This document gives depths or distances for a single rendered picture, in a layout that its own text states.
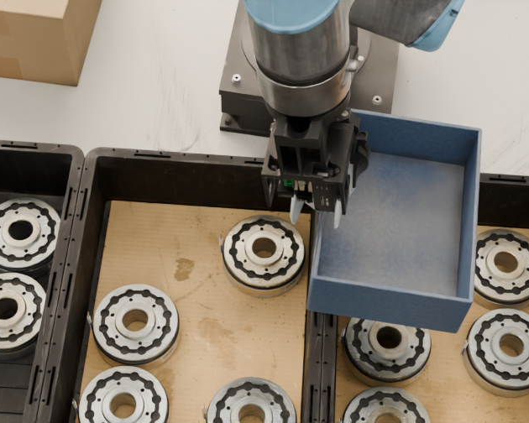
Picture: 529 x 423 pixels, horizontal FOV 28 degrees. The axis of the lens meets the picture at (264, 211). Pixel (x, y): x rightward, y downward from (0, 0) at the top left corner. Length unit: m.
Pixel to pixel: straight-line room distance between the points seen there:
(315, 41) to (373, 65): 0.79
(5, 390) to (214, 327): 0.26
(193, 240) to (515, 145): 0.55
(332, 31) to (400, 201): 0.37
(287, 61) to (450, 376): 0.61
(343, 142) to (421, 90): 0.77
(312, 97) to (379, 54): 0.76
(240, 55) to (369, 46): 0.19
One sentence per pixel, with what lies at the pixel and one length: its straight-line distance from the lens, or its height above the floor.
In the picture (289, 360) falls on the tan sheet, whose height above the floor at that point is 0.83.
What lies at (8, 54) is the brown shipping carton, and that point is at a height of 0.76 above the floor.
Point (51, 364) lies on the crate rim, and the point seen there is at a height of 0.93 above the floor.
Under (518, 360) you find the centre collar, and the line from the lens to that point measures 1.28.
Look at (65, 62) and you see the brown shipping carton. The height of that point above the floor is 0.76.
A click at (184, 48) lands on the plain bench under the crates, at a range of 1.70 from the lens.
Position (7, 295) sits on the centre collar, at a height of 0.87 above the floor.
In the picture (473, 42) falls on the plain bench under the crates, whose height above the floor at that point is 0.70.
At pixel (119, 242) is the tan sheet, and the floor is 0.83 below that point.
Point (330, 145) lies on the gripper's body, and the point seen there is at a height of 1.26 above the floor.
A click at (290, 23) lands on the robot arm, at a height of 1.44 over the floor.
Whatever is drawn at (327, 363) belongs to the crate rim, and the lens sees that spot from 1.17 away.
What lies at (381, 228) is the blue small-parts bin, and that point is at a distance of 1.09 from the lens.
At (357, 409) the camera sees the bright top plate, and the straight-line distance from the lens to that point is 1.23.
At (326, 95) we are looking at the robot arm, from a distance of 0.82.
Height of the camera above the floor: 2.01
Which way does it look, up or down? 59 degrees down
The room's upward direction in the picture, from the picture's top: 3 degrees clockwise
